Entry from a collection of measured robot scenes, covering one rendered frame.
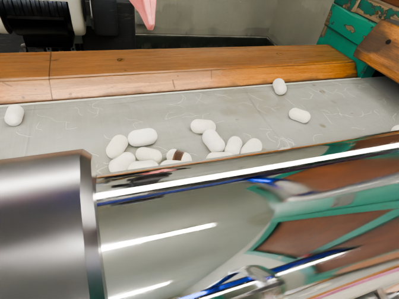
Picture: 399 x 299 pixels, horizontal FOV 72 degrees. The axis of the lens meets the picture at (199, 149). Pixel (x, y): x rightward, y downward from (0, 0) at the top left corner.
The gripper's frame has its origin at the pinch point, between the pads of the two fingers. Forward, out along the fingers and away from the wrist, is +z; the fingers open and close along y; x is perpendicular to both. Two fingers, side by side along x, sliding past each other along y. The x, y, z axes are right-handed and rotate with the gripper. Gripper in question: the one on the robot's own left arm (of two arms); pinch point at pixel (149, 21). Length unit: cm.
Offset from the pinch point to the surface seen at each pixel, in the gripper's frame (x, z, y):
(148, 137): 1.5, 14.3, -2.2
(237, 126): 3.8, 13.8, 11.4
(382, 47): 0.8, 3.6, 40.1
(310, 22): 114, -70, 140
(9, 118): 6.3, 9.2, -17.9
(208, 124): 1.9, 13.5, 6.0
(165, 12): 164, -105, 52
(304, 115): 1.6, 13.7, 21.8
